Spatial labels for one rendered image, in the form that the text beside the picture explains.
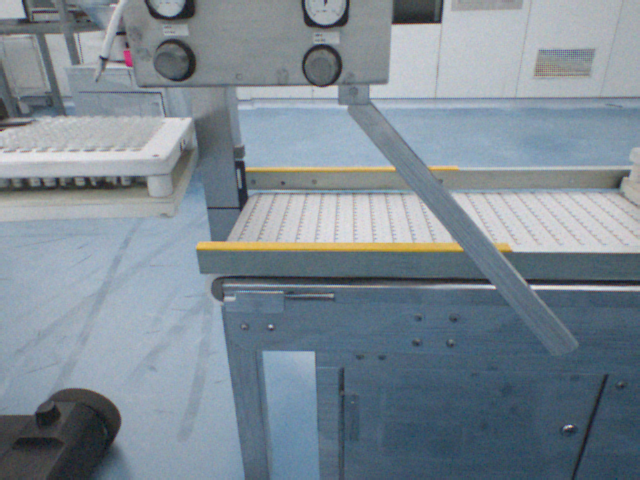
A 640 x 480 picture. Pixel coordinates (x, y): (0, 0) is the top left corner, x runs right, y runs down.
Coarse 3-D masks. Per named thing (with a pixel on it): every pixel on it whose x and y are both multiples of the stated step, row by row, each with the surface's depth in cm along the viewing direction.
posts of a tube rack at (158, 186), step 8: (192, 136) 74; (192, 144) 75; (152, 176) 54; (160, 176) 54; (168, 176) 55; (152, 184) 55; (160, 184) 55; (168, 184) 55; (152, 192) 55; (160, 192) 55; (168, 192) 56
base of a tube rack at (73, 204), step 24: (192, 168) 71; (0, 192) 56; (24, 192) 56; (48, 192) 56; (72, 192) 56; (96, 192) 56; (120, 192) 56; (144, 192) 57; (0, 216) 54; (24, 216) 54; (48, 216) 54; (72, 216) 55; (96, 216) 55; (120, 216) 55; (144, 216) 56; (168, 216) 56
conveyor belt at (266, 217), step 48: (480, 192) 75; (528, 192) 74; (576, 192) 74; (240, 240) 61; (288, 240) 61; (336, 240) 61; (384, 240) 60; (432, 240) 60; (528, 240) 60; (576, 240) 59; (624, 240) 59
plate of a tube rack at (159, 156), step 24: (168, 120) 73; (192, 120) 74; (168, 144) 59; (0, 168) 51; (24, 168) 52; (48, 168) 52; (72, 168) 52; (96, 168) 53; (120, 168) 53; (144, 168) 53; (168, 168) 54
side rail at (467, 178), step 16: (256, 176) 76; (272, 176) 76; (288, 176) 76; (304, 176) 76; (320, 176) 75; (336, 176) 75; (352, 176) 75; (368, 176) 75; (384, 176) 75; (400, 176) 75; (448, 176) 74; (464, 176) 74; (480, 176) 74; (496, 176) 74; (512, 176) 74; (528, 176) 74; (544, 176) 73; (560, 176) 73; (576, 176) 73; (592, 176) 73; (608, 176) 73; (624, 176) 73
